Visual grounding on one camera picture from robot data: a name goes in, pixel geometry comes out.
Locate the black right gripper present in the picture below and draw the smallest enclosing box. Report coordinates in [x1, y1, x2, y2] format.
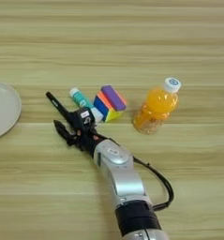
[52, 111, 110, 158]

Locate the black marker pen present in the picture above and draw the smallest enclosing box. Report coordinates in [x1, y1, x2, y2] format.
[45, 91, 74, 121]

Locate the round beige plate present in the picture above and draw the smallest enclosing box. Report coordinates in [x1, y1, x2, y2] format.
[0, 82, 22, 141]

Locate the teal and white glue stick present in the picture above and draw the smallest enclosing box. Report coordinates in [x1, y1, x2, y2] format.
[68, 87, 104, 124]

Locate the multicoloured puzzle cube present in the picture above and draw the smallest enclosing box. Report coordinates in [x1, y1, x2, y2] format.
[93, 90, 127, 124]

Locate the purple rectangular block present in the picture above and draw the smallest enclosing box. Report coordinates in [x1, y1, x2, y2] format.
[100, 84, 127, 112]

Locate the orange juice bottle white cap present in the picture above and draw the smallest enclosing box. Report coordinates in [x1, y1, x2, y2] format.
[132, 77, 182, 136]

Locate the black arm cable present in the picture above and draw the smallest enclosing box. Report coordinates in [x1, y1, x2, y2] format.
[133, 156, 174, 212]

